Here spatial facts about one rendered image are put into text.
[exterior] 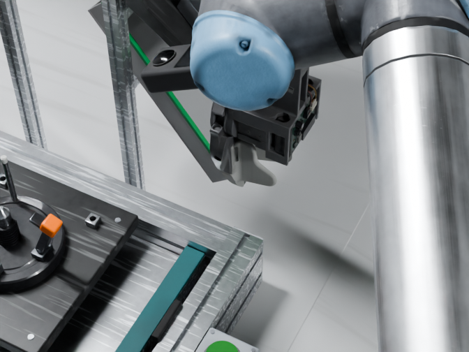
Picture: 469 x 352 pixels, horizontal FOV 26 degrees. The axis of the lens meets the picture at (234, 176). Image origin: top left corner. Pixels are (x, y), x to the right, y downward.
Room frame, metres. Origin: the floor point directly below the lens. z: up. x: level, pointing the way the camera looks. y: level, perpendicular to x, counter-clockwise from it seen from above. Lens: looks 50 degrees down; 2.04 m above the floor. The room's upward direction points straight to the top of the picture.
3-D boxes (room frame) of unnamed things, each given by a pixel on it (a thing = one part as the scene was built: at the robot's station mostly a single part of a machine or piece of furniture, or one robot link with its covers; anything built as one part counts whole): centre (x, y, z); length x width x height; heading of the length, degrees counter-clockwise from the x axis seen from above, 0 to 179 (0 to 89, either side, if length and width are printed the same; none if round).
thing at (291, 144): (0.66, -0.03, 1.37); 0.09 x 0.08 x 0.12; 62
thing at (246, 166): (0.65, -0.02, 1.27); 0.06 x 0.03 x 0.09; 62
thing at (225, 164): (0.66, 0.01, 1.31); 0.05 x 0.02 x 0.09; 152
